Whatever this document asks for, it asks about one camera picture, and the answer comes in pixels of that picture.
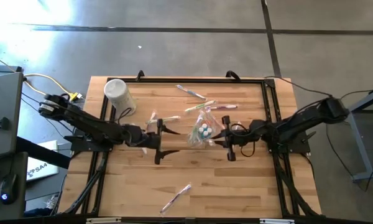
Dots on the black computer mouse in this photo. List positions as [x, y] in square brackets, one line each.
[7, 189]

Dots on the purple toothbrush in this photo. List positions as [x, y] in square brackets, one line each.
[177, 196]
[227, 107]

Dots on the clear acrylic organizer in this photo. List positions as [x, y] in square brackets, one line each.
[192, 141]

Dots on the white light bar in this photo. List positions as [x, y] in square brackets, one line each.
[276, 221]
[102, 220]

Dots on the black desk leg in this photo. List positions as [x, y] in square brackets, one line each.
[43, 154]

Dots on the white wipes canister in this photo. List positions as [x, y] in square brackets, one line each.
[118, 93]

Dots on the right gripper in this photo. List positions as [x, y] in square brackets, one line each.
[245, 135]

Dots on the black triangular bracket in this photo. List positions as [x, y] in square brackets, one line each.
[0, 123]

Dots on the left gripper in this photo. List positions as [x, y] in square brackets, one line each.
[143, 138]

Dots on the grey desk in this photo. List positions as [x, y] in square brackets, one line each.
[3, 99]

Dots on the blue toothbrush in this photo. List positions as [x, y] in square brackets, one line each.
[152, 115]
[191, 92]
[237, 125]

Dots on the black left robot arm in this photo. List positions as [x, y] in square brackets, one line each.
[93, 124]

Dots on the grey metal stand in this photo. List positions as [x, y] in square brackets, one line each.
[359, 137]

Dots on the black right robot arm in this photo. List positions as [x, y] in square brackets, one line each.
[298, 124]

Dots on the white printed box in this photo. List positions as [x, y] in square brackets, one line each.
[42, 161]

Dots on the green toothbrush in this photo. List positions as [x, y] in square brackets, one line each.
[200, 106]

